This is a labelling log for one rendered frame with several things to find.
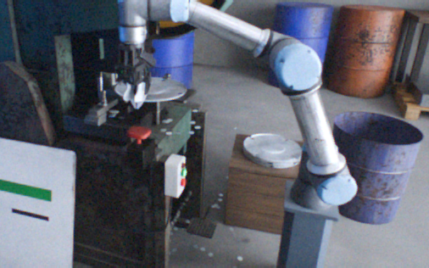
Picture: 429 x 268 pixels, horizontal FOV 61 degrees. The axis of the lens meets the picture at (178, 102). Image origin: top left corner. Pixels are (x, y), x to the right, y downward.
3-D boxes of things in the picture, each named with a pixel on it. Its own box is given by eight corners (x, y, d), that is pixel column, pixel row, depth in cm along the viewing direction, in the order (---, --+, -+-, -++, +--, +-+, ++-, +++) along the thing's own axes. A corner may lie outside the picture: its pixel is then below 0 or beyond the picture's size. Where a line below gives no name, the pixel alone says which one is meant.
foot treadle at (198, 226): (216, 231, 166) (217, 222, 164) (211, 247, 157) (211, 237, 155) (105, 203, 184) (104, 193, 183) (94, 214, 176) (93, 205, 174)
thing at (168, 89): (101, 95, 139) (101, 93, 139) (135, 75, 164) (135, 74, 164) (170, 106, 129) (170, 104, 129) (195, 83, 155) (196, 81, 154)
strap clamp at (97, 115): (120, 109, 145) (119, 86, 141) (97, 126, 130) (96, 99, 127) (108, 108, 147) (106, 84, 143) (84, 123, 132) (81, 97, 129)
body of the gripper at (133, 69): (114, 84, 104) (112, 42, 100) (128, 76, 112) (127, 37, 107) (137, 87, 102) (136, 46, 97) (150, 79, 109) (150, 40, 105)
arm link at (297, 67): (345, 177, 125) (301, 30, 107) (364, 203, 111) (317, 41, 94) (310, 187, 127) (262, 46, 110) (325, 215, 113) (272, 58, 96)
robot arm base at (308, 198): (331, 190, 140) (335, 168, 136) (333, 214, 127) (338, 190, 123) (290, 182, 144) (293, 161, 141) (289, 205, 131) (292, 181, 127)
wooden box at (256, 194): (299, 194, 213) (309, 142, 200) (304, 239, 178) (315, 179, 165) (231, 184, 221) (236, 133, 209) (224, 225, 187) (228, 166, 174)
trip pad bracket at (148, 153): (155, 184, 129) (155, 135, 122) (143, 200, 120) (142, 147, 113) (140, 181, 131) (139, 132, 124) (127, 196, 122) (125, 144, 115)
